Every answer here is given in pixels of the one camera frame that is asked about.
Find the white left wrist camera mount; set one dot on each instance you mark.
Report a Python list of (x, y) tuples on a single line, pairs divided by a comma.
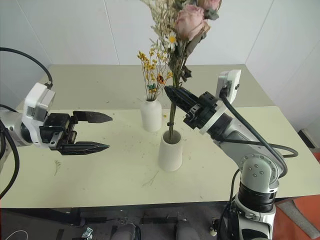
[(37, 100)]

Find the long thin dried twig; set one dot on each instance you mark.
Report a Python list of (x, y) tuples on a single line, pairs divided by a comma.
[(150, 178)]

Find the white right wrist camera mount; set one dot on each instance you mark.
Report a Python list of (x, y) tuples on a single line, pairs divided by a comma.
[(228, 82)]

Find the metal caster wheel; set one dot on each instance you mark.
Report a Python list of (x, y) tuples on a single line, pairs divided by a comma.
[(213, 228), (88, 233)]

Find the white bottle-shaped vase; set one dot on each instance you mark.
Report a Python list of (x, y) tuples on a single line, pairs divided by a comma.
[(150, 116)]

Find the black table frame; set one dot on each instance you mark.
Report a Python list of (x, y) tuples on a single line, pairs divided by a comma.
[(100, 212)]

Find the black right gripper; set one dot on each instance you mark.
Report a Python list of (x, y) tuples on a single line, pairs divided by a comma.
[(203, 110)]

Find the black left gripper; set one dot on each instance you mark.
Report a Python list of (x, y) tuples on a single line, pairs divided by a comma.
[(56, 130)]

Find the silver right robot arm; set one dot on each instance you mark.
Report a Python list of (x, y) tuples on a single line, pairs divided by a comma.
[(252, 162)]

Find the orange floor mat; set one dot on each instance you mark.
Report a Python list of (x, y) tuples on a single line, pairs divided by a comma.
[(303, 212)]

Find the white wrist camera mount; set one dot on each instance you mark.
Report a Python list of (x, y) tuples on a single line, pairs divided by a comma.
[(228, 82), (37, 100)]

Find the white tapered vase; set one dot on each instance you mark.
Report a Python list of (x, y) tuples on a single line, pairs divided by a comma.
[(170, 156)]

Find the pink rose dried bouquet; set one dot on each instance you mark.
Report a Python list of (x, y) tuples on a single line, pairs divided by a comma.
[(190, 25)]

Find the yellow dried flower bouquet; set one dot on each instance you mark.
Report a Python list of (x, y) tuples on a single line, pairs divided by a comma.
[(152, 72)]

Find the small dried twig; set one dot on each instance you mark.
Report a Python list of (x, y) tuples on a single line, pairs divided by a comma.
[(58, 167)]

